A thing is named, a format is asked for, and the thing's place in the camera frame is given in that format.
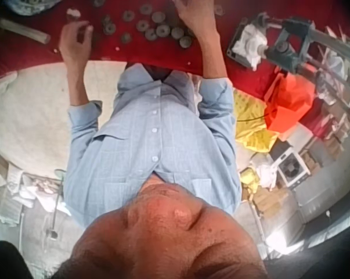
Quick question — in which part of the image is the heap of papers and cloths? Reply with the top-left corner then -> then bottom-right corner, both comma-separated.
0,155 -> 71,228

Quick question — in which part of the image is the heap of brown cartons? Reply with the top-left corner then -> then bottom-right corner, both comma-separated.
249,185 -> 297,224

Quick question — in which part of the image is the yellow dotted cloth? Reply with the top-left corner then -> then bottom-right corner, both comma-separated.
232,88 -> 280,153

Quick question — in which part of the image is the blue white patterned bag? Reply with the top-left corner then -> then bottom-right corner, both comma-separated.
10,0 -> 63,16

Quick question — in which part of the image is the red table cloth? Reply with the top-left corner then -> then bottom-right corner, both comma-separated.
0,0 -> 341,101

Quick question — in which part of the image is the white plastic bag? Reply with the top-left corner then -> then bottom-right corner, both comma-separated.
249,153 -> 277,190

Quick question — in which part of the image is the group of grey round gears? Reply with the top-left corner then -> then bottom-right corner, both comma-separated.
92,0 -> 226,49

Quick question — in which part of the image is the white square fan box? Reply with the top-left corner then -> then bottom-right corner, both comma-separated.
275,147 -> 312,190

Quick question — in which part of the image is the person's right hand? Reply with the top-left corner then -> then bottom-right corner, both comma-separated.
174,0 -> 221,39

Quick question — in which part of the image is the white cloth wad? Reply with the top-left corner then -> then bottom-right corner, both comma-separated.
234,24 -> 269,71

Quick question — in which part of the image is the cluttered shelf with boxes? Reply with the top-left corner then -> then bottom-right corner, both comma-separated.
308,24 -> 350,163

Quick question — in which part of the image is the grey metal machine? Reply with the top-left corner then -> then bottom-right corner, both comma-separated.
226,12 -> 319,74

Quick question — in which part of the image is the thin metal stand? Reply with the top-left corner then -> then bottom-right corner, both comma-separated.
46,168 -> 66,241

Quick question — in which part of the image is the orange plastic bag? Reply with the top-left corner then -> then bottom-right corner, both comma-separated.
263,72 -> 314,132

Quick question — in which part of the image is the pale wooden stick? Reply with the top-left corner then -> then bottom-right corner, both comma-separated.
0,18 -> 52,45

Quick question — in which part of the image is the person's left hand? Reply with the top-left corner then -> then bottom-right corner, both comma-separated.
59,20 -> 95,65

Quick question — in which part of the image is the large white sack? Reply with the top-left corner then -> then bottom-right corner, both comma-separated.
0,60 -> 129,177

